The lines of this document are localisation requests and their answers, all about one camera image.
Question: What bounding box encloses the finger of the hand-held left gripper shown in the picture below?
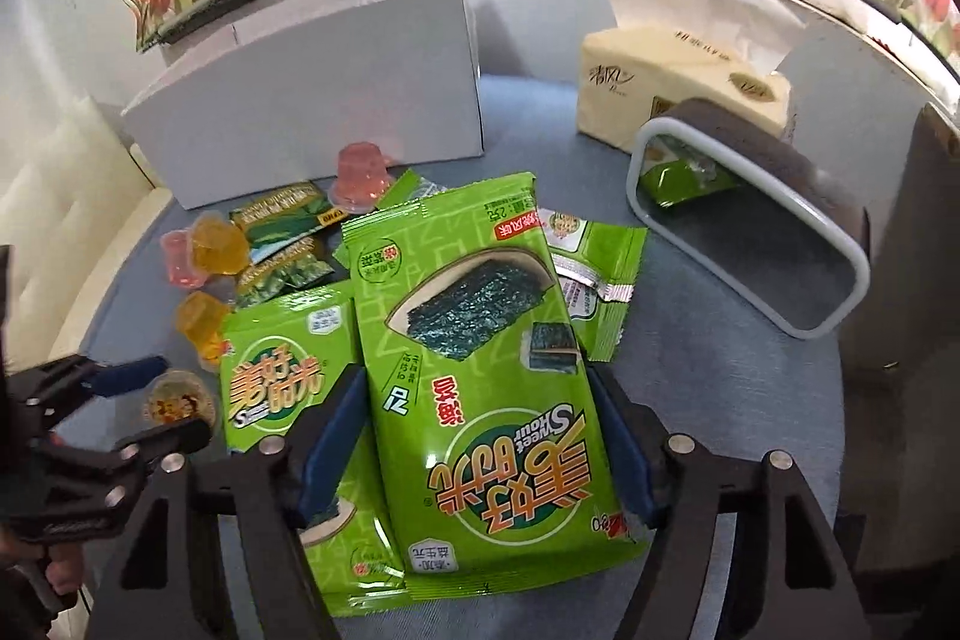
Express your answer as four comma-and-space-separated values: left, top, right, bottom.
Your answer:
4, 353, 170, 440
45, 416, 214, 500

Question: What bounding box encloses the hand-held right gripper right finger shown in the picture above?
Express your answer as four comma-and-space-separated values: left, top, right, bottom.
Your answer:
585, 364, 872, 640

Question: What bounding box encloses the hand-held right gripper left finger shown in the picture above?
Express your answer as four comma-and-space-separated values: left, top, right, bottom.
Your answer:
82, 364, 370, 640

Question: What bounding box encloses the pink jelly cup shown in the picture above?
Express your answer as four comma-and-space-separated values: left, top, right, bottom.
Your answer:
330, 141, 398, 214
160, 227, 207, 290

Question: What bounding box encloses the large green seaweed snack packet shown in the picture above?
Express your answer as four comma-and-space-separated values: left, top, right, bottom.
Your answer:
341, 171, 653, 603

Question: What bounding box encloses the dark green pea snack packet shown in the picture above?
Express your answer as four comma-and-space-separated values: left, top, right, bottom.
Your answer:
236, 235, 336, 311
229, 181, 353, 262

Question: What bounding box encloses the white cardboard box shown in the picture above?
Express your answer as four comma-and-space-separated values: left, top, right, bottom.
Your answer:
120, 0, 485, 210

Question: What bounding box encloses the person's left hand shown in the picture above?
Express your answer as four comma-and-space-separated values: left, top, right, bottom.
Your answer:
0, 527, 88, 618

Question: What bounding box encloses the jelly cup with printed lid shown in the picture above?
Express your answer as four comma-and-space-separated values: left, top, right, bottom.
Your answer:
142, 370, 222, 435

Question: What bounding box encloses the orange jelly cup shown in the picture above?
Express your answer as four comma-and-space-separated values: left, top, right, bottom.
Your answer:
174, 289, 235, 371
187, 215, 252, 277

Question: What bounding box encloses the small green snack packet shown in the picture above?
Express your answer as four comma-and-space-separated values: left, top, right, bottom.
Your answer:
637, 156, 743, 210
334, 167, 451, 266

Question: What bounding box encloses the grey basket with white rim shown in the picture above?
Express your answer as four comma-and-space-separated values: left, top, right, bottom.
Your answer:
626, 98, 871, 341

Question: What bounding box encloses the cream tissue pack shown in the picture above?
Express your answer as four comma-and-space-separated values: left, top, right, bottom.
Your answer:
576, 25, 800, 154

